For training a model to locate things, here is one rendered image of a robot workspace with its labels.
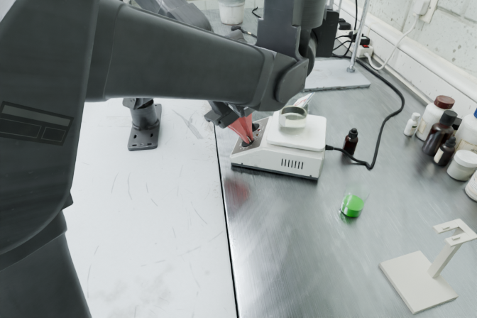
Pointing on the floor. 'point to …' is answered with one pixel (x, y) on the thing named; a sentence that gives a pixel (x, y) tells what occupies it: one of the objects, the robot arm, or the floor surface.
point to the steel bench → (310, 301)
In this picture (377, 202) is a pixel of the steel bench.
